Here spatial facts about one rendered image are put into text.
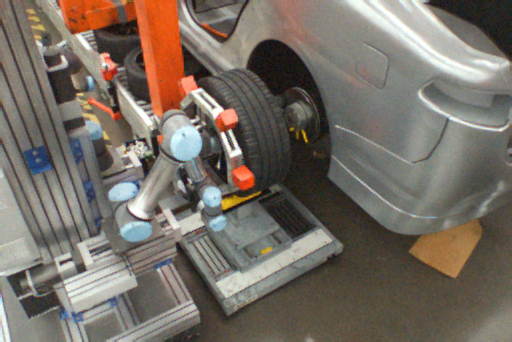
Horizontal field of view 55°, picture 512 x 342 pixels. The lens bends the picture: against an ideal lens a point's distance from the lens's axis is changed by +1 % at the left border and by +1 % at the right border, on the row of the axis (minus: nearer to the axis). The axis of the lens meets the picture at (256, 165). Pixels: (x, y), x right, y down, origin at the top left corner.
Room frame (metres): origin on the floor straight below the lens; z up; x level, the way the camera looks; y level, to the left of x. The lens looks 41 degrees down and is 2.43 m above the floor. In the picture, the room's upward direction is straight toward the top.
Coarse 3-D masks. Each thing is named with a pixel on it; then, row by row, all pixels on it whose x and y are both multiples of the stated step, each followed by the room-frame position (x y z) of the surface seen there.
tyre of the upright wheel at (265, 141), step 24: (240, 72) 2.16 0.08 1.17; (216, 96) 2.01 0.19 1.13; (240, 96) 1.96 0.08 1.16; (264, 96) 1.99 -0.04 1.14; (240, 120) 1.85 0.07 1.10; (264, 120) 1.88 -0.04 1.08; (264, 144) 1.81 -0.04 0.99; (288, 144) 1.87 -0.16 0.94; (264, 168) 1.78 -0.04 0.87; (288, 168) 1.86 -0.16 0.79; (240, 192) 1.84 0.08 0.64
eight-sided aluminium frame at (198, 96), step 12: (192, 96) 2.04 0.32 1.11; (204, 96) 2.03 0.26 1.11; (180, 108) 2.19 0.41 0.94; (192, 108) 2.19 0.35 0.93; (204, 108) 1.95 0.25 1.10; (216, 108) 1.92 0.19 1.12; (228, 132) 1.84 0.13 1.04; (228, 144) 1.79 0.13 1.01; (228, 156) 1.75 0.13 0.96; (240, 156) 1.77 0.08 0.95; (228, 168) 1.77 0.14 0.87; (216, 180) 1.98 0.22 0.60; (228, 180) 1.77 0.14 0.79; (228, 192) 1.78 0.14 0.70
